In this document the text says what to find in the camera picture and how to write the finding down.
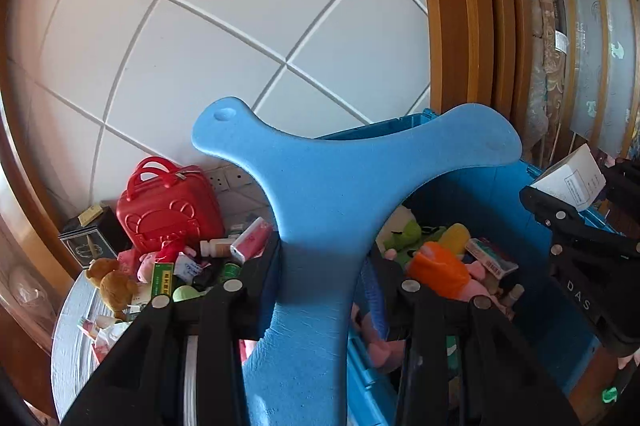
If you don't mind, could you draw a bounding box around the pink tissue pack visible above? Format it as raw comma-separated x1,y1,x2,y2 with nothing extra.
230,217,273,263

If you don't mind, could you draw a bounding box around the orange plush toy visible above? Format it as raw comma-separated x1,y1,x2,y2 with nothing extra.
406,242,472,301

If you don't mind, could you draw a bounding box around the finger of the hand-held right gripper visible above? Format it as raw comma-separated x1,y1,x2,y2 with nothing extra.
600,158,640,227
519,186,640,257

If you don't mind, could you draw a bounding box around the white blue sachet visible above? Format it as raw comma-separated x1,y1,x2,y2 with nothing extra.
175,253,211,284

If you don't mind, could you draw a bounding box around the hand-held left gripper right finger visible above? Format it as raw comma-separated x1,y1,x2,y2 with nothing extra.
367,251,586,426

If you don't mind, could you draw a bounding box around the blue plastic crate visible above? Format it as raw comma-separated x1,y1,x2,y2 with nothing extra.
318,108,626,426

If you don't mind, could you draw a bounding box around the frosted glass door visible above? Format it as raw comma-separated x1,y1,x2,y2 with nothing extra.
532,0,640,161

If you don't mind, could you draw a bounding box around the blue foam boomerang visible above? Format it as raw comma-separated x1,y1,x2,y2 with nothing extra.
191,94,523,426

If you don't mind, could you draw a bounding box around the white red green carton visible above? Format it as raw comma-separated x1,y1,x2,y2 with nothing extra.
465,237,520,279

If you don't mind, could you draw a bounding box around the red white wrapper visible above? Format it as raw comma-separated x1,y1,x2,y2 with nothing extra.
77,315,132,359

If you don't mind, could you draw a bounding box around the wooden side panel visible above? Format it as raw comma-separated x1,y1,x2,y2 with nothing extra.
0,206,66,412

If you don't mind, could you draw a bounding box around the green plush frog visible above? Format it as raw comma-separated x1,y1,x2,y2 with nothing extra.
376,206,446,257

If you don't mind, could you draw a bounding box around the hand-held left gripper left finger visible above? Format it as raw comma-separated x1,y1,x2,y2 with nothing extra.
60,228,281,426

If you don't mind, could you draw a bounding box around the white pill bottle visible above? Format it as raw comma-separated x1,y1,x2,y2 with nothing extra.
200,238,240,258

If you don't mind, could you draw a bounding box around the yellow flat packet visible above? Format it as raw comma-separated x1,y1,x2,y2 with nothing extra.
77,204,103,227

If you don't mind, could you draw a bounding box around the white cardboard box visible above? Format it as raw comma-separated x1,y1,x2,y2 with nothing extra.
529,144,607,213

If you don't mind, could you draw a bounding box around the white padded headboard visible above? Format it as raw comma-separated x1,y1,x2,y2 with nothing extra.
0,0,451,287

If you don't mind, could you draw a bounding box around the person's right hand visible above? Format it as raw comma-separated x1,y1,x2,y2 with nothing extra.
617,348,640,372

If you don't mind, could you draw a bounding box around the brown teddy bear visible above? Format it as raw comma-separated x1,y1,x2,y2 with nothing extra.
85,258,140,322

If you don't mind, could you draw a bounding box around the red bear suitcase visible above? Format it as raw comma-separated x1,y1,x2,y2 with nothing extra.
116,157,225,253

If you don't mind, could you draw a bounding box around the black gift box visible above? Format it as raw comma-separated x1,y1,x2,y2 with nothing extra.
58,205,133,267

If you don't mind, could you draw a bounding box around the yellow plush toy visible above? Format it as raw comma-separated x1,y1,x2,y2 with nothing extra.
437,223,472,254

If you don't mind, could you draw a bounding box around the pink plush toy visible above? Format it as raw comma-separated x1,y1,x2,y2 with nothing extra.
350,303,408,369
136,242,197,283
462,258,516,322

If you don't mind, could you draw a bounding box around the green medicine box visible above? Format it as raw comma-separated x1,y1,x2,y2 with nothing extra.
150,262,176,301

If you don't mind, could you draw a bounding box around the rolled patterned carpet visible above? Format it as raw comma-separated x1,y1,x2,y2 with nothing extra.
527,0,569,147

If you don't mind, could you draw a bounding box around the wooden door frame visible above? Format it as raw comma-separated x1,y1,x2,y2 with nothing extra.
407,0,538,129

